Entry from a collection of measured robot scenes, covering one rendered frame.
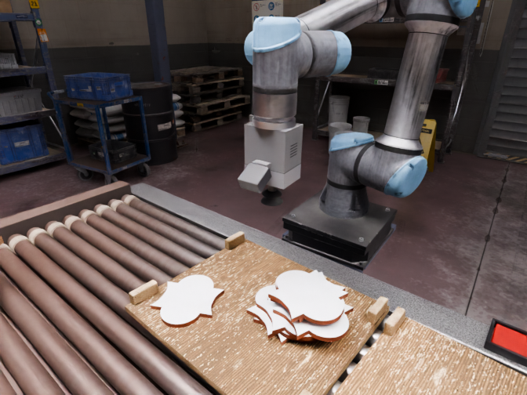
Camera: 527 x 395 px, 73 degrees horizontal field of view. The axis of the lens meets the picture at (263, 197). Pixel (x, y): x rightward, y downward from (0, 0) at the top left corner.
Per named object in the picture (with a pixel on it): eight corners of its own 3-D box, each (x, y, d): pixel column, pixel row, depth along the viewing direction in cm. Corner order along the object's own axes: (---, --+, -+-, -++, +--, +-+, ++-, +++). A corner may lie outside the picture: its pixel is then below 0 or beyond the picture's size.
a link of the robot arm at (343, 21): (383, -40, 90) (233, 25, 71) (423, -46, 83) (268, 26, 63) (384, 9, 97) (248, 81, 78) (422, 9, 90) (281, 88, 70)
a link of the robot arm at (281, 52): (316, 17, 55) (274, 16, 50) (310, 91, 60) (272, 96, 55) (281, 17, 60) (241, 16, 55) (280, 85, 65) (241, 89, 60)
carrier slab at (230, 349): (243, 242, 97) (243, 237, 96) (388, 312, 73) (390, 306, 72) (125, 311, 73) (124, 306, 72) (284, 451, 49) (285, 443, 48)
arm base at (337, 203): (330, 192, 119) (332, 164, 115) (375, 204, 112) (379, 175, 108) (310, 210, 108) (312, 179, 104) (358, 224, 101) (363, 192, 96)
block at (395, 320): (395, 315, 70) (397, 304, 69) (405, 320, 69) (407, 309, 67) (382, 332, 66) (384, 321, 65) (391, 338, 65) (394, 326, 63)
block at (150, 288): (154, 288, 77) (152, 278, 76) (159, 292, 76) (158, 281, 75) (129, 302, 73) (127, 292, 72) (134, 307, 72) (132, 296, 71)
